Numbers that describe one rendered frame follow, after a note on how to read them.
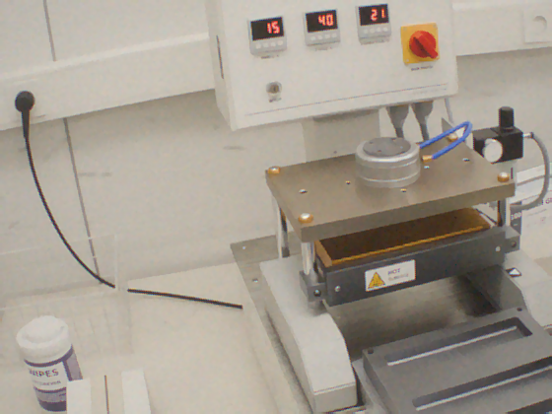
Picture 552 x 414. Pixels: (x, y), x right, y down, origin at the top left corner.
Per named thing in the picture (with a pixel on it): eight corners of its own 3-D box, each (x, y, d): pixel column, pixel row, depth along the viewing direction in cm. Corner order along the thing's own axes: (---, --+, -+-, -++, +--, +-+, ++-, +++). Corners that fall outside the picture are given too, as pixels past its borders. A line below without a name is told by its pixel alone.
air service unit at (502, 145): (448, 204, 117) (444, 112, 111) (525, 187, 119) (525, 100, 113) (461, 218, 112) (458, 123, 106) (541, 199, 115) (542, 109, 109)
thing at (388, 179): (261, 214, 110) (250, 126, 105) (461, 174, 115) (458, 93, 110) (308, 300, 88) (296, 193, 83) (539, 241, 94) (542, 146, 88)
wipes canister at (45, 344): (41, 389, 120) (17, 315, 114) (91, 382, 121) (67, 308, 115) (37, 422, 112) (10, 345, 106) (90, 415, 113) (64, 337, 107)
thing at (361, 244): (297, 230, 105) (289, 163, 101) (448, 198, 108) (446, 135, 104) (334, 292, 89) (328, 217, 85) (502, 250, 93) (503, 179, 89)
